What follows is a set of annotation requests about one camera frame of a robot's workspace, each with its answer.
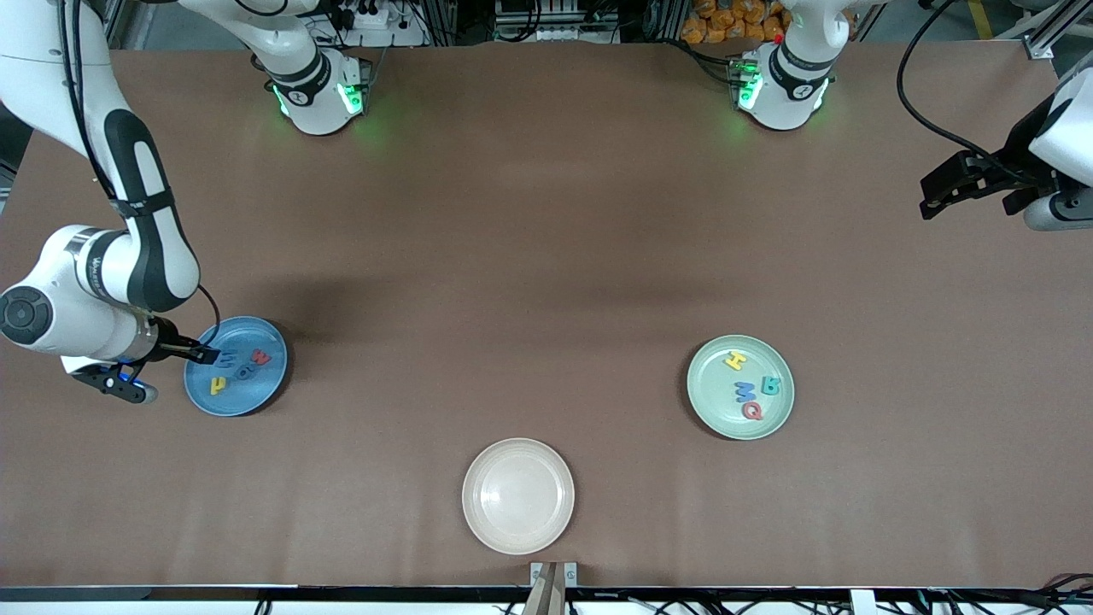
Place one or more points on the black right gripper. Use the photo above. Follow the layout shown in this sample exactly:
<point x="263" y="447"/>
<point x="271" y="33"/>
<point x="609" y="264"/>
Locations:
<point x="165" y="335"/>

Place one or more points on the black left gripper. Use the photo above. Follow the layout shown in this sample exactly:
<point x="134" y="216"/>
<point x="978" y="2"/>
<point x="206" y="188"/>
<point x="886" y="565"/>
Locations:
<point x="1018" y="152"/>

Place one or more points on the blue capital letter E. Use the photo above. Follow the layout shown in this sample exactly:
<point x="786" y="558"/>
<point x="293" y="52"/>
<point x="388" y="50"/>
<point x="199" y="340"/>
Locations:
<point x="230" y="361"/>

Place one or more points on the yellow small letter h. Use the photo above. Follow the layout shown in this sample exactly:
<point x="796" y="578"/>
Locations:
<point x="219" y="386"/>

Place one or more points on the blue small letter g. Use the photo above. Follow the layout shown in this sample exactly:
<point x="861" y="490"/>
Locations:
<point x="246" y="371"/>

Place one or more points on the red small letter w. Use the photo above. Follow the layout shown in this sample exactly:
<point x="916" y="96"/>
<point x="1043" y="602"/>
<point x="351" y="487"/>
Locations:
<point x="261" y="356"/>

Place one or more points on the teal capital letter B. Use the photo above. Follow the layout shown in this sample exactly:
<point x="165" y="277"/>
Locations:
<point x="771" y="386"/>

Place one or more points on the yellow capital letter H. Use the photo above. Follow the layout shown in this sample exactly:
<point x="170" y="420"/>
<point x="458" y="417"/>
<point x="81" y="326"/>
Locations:
<point x="736" y="361"/>

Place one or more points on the blue capital letter M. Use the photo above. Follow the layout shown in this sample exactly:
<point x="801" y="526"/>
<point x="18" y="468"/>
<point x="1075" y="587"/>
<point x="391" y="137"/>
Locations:
<point x="745" y="391"/>

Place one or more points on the red capital letter Q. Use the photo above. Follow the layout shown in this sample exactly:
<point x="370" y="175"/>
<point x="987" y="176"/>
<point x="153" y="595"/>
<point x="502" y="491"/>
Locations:
<point x="745" y="412"/>

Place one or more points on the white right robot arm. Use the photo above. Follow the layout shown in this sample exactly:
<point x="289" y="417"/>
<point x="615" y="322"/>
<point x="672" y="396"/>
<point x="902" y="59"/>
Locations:
<point x="94" y="273"/>

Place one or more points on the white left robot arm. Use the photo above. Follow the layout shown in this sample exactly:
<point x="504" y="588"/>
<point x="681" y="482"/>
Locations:
<point x="790" y="94"/>

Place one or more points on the blue plate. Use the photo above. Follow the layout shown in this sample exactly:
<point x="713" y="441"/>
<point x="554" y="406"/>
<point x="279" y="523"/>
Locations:
<point x="256" y="397"/>

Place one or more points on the orange packets pile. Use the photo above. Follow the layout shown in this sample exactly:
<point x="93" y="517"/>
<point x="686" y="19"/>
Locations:
<point x="726" y="21"/>

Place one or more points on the pale green plate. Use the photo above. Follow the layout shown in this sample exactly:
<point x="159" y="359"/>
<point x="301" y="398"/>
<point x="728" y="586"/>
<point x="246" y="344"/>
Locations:
<point x="717" y="401"/>

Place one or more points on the beige plate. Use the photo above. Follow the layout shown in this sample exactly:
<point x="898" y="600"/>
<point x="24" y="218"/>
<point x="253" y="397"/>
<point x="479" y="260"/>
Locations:
<point x="518" y="495"/>

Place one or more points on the white power strip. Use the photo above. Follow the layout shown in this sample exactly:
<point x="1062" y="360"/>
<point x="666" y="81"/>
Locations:
<point x="376" y="36"/>

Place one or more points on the brown table cover sheet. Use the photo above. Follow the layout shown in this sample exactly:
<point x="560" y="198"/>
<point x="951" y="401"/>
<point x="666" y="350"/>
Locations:
<point x="598" y="213"/>

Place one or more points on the grey equipment rack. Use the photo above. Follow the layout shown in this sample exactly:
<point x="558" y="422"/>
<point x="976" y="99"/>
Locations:
<point x="555" y="21"/>

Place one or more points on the aluminium frame profile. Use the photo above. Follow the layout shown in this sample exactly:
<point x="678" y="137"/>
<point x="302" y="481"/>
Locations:
<point x="1039" y="49"/>

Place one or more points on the brown post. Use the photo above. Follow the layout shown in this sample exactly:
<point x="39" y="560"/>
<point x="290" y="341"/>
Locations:
<point x="546" y="598"/>

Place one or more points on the grey metal bracket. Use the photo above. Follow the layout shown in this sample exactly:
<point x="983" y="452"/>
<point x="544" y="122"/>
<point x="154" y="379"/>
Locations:
<point x="570" y="575"/>

